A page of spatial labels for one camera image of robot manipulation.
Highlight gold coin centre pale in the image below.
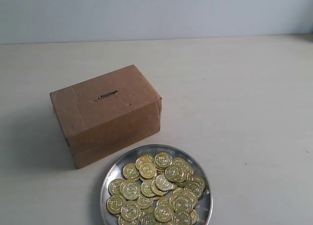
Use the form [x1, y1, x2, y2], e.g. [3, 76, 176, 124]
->
[155, 174, 177, 191]

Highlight gold coin right edge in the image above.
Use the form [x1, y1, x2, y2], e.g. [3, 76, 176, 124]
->
[192, 175, 206, 191]

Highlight gold coin far left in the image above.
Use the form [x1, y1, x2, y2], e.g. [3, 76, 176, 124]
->
[109, 179, 124, 195]

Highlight gold coin lower centre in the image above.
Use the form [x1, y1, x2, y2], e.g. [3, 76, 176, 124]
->
[154, 204, 175, 223]

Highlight brown cardboard slotted box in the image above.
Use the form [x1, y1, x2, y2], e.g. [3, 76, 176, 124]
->
[50, 65, 162, 169]

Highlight gold coin upper right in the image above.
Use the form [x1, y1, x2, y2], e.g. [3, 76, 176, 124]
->
[165, 165, 186, 182]

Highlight gold coin bottom left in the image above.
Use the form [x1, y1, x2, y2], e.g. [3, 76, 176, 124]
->
[107, 194, 126, 214]

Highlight gold coin left top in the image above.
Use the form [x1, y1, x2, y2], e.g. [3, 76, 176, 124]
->
[122, 163, 139, 181]

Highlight gold coin left middle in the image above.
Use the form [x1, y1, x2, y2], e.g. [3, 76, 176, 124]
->
[120, 181, 141, 200]

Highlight gold coin right middle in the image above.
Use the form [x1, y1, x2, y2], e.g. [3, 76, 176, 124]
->
[173, 196, 193, 213]

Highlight gold coin lower left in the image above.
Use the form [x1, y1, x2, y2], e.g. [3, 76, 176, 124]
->
[121, 201, 141, 222]

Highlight gold coin top centre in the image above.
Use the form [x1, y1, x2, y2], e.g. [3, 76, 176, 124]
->
[155, 152, 173, 168]

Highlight gold coin upper left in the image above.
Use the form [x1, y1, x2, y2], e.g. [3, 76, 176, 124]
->
[139, 162, 157, 179]

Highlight round steel plate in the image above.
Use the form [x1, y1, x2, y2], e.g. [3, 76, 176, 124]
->
[98, 144, 213, 225]

